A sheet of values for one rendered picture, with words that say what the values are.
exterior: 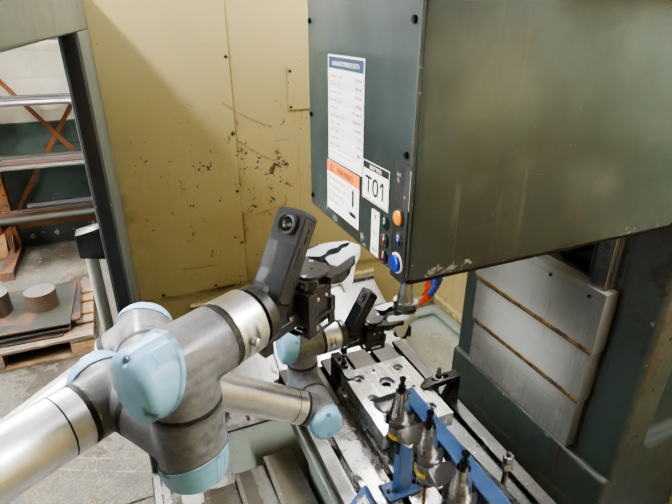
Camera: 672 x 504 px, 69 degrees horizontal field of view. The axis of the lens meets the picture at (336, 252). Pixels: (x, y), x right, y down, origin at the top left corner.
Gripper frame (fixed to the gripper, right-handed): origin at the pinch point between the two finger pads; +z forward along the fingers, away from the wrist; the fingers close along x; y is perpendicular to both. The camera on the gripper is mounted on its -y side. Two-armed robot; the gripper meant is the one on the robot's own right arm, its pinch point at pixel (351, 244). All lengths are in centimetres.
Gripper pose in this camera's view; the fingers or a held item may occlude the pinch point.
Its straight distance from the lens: 69.6
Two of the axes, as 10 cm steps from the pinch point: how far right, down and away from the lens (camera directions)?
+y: 0.0, 9.1, 4.2
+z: 6.0, -3.4, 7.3
